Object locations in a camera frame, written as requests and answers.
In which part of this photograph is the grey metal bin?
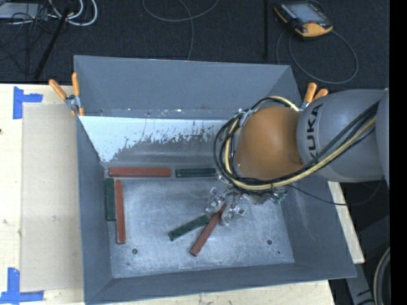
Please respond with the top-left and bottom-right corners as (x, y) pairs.
(73, 55), (357, 304)

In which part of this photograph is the pale wood flat board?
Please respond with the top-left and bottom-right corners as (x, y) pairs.
(19, 102), (85, 294)

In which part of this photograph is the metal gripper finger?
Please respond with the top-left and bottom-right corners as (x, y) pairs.
(205, 187), (228, 216)
(221, 203), (246, 227)

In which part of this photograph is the dark green flat block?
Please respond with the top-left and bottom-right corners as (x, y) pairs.
(168, 213), (211, 242)
(105, 178), (117, 221)
(175, 167), (218, 179)

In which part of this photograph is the red-brown flat block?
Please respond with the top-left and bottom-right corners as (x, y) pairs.
(108, 166), (173, 179)
(114, 179), (127, 245)
(190, 203), (228, 257)

